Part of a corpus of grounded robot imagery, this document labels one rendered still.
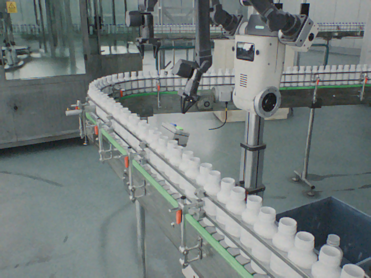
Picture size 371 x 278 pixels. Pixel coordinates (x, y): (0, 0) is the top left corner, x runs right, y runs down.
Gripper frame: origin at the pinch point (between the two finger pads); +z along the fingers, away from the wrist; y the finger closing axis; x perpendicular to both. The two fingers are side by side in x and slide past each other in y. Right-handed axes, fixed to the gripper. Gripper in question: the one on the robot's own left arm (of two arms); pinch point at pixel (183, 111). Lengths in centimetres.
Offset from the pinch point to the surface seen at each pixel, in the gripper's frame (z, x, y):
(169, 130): 9.7, -3.3, -0.8
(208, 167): 8, -17, 53
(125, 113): 9.8, -18.7, -17.9
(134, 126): 12.3, -18.0, -6.1
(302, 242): 9, -19, 93
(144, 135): 12.8, -17.7, 6.0
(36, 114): 80, -10, -294
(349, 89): -49, 197, -70
